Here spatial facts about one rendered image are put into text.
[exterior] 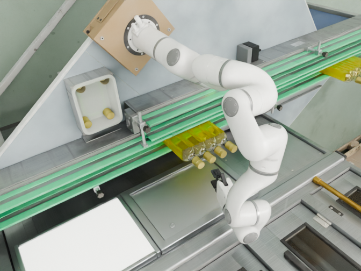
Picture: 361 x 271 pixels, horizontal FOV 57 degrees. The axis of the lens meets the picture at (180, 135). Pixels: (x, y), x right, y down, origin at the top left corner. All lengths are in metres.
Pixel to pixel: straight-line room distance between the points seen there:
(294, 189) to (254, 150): 0.63
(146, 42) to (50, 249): 0.81
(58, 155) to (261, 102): 0.86
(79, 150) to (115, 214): 0.29
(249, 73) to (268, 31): 0.99
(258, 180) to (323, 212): 0.53
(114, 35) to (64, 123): 0.43
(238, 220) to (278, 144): 0.26
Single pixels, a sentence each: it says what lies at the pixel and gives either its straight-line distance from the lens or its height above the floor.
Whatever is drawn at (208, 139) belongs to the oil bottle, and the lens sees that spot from 1.43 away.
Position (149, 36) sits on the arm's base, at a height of 0.95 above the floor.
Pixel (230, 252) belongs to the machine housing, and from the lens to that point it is 1.29.
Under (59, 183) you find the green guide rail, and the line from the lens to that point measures 1.33.
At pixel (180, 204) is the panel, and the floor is 1.18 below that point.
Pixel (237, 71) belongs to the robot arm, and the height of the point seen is 1.35.
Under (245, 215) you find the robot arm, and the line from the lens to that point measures 1.03.
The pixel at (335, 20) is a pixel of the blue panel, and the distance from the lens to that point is 2.51.
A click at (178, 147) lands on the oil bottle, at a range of 1.39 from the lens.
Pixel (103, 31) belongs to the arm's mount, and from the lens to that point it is 1.25.
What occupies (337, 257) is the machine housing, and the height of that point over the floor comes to 1.67.
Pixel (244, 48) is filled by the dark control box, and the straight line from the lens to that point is 1.74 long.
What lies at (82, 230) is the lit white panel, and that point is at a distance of 1.37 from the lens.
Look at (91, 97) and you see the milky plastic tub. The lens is 1.41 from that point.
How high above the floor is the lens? 1.97
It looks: 43 degrees down
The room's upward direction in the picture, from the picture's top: 130 degrees clockwise
